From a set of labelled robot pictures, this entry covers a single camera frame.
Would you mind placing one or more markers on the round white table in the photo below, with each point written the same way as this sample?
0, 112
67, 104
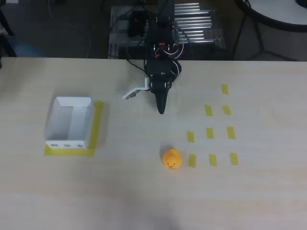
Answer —
275, 12

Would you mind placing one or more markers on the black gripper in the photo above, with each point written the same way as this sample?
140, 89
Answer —
159, 89

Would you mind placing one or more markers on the white bracket wrist camera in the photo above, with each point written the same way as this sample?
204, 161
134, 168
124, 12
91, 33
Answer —
135, 91

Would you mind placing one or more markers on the yellow rubber duck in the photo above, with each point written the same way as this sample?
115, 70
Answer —
172, 160

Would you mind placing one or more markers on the short yellow tape piece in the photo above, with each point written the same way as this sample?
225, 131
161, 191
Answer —
209, 133
226, 110
208, 110
231, 132
212, 159
225, 89
234, 158
192, 160
190, 137

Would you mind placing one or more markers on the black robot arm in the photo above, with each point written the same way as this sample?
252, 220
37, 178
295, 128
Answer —
164, 28

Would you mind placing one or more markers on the blue chair seat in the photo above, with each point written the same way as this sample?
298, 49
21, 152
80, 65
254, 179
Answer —
21, 49

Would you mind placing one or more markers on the white cardboard box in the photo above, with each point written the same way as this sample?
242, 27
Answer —
69, 124

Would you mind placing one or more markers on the aluminium roller rack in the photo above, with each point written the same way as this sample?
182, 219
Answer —
201, 26

